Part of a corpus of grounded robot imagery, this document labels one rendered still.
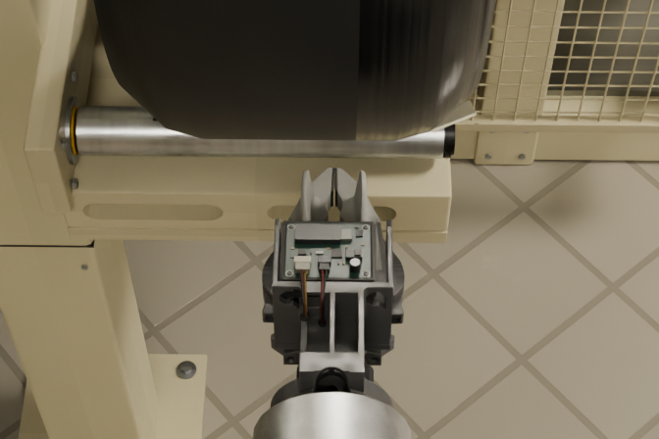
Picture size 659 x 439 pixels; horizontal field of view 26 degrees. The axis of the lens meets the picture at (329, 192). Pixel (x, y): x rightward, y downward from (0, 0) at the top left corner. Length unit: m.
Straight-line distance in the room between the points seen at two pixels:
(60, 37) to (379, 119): 0.37
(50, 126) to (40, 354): 0.59
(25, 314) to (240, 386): 0.54
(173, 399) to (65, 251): 0.61
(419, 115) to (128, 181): 0.35
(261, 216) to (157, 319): 0.93
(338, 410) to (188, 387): 1.39
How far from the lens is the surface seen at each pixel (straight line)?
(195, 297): 2.25
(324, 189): 0.96
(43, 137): 1.25
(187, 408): 2.15
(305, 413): 0.78
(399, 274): 0.91
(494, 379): 2.19
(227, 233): 1.35
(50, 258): 1.60
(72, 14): 1.34
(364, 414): 0.78
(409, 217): 1.32
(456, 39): 1.00
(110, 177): 1.32
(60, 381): 1.86
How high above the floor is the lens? 1.93
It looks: 55 degrees down
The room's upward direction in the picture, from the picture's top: straight up
